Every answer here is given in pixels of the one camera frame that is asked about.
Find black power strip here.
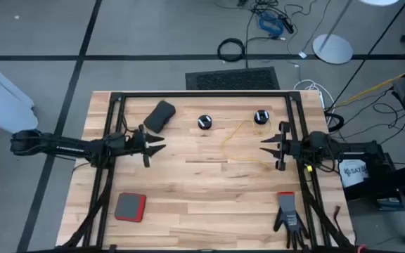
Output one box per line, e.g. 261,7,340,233
279,15,295,35

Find brown strap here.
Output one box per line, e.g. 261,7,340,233
333,205,344,231

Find black aluminium table frame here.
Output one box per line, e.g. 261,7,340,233
61,91,356,253

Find blue box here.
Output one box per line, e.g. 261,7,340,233
376,197,405,212

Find thin yellow cord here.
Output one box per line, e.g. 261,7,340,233
219,118,277,170

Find grey and black work glove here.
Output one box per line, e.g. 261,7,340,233
273,191,311,250

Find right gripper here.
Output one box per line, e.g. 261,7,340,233
259,121,299,172

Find white plastic bin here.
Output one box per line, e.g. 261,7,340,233
0,48,39,135

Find grey pad with red edge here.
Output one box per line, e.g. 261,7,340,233
113,192,147,223

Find coiled blue floor cable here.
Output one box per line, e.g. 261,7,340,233
257,12,285,38

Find thin black slanted pole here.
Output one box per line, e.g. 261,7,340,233
328,0,405,110

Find white floor cables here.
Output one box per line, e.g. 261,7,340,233
293,79,335,110

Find white labelled box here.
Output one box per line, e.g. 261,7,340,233
338,158,369,188

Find long black floor cable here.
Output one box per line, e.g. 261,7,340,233
244,10,259,70

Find coiled black floor cable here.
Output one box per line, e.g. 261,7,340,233
217,37,247,63

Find black side cart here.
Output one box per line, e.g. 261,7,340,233
342,75,405,243

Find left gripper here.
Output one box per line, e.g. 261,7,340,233
127,123,167,169

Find black fabric pouch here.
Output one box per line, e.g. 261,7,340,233
143,100,176,134

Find yellow floor cable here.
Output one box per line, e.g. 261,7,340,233
335,61,405,108

